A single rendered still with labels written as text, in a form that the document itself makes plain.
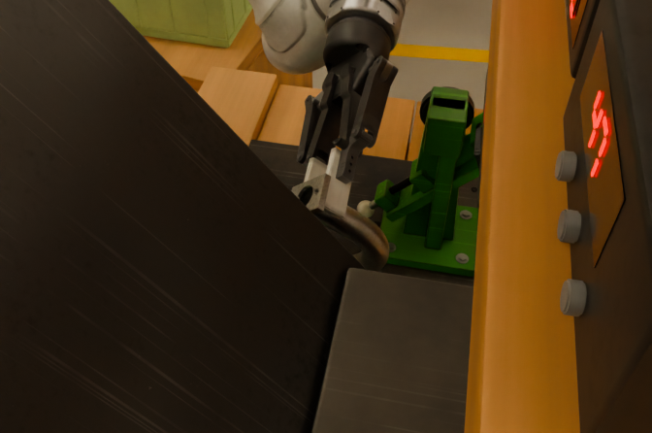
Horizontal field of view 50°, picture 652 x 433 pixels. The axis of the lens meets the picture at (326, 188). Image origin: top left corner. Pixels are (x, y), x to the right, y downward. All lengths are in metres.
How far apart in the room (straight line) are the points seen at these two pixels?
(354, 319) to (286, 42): 0.48
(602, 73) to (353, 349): 0.38
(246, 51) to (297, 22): 0.74
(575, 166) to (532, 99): 0.07
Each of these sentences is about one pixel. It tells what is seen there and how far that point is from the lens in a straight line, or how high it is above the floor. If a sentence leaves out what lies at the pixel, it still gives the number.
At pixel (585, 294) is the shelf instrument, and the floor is 1.56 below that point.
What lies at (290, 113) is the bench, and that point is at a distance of 1.36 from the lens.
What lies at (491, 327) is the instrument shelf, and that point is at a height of 1.54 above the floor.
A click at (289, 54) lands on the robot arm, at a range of 1.00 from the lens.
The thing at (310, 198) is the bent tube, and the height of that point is 1.25.
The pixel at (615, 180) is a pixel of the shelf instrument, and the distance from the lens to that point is 0.23.
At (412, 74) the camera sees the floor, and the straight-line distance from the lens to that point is 2.95.
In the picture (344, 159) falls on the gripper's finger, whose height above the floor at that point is 1.26.
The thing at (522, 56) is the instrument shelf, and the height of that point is 1.54.
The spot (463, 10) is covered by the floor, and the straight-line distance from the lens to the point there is 3.39.
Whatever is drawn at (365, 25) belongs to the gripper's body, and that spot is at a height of 1.31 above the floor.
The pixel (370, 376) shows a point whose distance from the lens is 0.58.
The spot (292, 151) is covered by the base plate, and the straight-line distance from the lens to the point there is 1.25.
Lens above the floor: 1.75
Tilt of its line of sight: 46 degrees down
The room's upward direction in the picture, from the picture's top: straight up
